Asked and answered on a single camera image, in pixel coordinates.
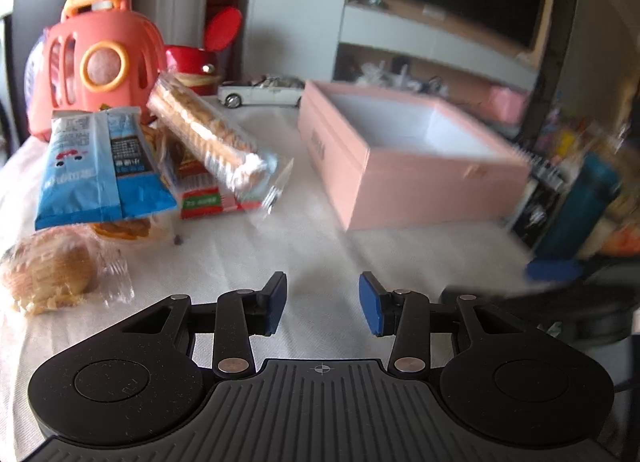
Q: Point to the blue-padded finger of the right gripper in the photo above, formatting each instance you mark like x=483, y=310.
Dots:
x=561, y=271

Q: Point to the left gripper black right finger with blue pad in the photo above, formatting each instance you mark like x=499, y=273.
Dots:
x=409, y=317

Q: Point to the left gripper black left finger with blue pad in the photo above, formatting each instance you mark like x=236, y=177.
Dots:
x=235, y=317

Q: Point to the red green snack packet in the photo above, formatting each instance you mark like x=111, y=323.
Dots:
x=198, y=193

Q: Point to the clear-wrapped cracker sleeve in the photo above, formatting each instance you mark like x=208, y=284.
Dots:
x=245, y=166

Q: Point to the white tablecloth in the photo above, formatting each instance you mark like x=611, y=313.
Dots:
x=301, y=237

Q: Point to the teal bottle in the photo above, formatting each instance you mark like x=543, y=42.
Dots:
x=595, y=188

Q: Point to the orange rice cracker packet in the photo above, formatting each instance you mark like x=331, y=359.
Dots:
x=138, y=231

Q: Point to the pink open storage box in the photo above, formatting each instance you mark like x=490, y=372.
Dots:
x=391, y=159

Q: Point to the wrapped bread bun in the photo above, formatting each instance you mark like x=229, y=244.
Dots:
x=60, y=268

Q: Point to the blue white snack bag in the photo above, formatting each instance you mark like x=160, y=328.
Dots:
x=99, y=168

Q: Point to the white toy car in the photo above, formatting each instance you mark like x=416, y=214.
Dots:
x=269, y=90

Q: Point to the red round container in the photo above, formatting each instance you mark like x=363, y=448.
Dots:
x=198, y=67

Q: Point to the coral toy carrier case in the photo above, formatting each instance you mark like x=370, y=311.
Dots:
x=102, y=54

